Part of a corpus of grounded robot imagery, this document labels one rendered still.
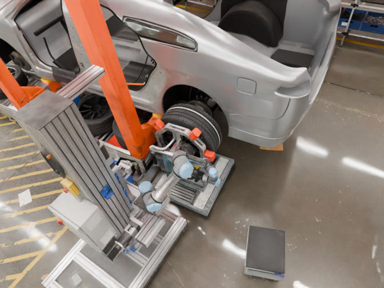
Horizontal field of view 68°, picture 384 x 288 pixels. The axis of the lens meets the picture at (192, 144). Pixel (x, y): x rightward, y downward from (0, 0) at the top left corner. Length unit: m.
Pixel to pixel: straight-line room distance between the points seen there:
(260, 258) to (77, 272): 1.77
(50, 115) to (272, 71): 1.61
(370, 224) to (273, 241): 1.19
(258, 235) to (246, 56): 1.65
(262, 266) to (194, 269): 0.73
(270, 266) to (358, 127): 2.46
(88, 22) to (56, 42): 2.45
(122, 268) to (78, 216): 1.02
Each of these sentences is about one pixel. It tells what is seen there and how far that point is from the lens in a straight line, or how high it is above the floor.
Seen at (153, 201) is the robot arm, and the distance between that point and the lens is 2.32.
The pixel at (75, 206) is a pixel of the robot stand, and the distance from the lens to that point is 2.30.
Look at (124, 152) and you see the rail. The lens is 3.57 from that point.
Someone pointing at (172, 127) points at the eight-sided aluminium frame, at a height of 1.09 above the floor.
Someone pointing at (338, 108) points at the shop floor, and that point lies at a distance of 4.68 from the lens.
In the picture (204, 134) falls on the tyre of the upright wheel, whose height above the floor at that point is 1.07.
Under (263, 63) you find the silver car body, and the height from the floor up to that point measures 1.68.
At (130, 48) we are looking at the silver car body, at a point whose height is 0.93.
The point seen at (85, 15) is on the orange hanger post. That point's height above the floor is 2.18.
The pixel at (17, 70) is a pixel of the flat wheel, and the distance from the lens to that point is 5.66.
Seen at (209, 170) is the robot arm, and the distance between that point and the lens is 2.46.
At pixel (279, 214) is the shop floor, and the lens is 3.42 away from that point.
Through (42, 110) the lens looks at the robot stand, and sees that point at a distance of 1.79.
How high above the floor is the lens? 3.03
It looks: 50 degrees down
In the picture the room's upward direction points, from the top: 9 degrees counter-clockwise
